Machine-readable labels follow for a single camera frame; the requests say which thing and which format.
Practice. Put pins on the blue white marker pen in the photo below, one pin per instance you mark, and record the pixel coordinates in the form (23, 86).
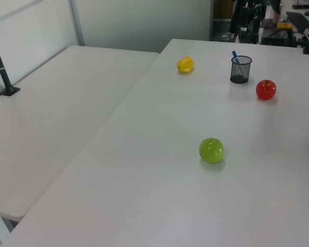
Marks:
(235, 57)

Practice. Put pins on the black mesh pen cup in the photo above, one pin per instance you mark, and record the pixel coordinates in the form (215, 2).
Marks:
(240, 74)

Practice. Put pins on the green toy apple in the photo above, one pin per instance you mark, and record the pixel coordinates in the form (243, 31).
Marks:
(211, 151)

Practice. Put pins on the yellow toy starfruit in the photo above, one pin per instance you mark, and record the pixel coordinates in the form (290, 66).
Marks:
(186, 65)

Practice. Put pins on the red toy apple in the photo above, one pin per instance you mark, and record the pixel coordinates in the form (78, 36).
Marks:
(265, 90)

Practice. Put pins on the wooden shelf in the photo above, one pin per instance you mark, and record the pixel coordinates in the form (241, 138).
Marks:
(222, 9)

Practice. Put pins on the black equipment stand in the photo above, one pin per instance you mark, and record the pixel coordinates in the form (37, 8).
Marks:
(244, 18)

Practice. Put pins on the yellow box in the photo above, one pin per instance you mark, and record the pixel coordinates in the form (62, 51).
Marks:
(284, 25)

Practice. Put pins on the black keyboard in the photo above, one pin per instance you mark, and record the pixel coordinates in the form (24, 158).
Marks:
(298, 21)

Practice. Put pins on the grey metal partition frame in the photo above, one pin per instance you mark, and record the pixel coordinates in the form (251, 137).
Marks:
(77, 25)

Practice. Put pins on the black camera pole with base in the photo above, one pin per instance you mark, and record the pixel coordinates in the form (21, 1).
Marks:
(2, 72)

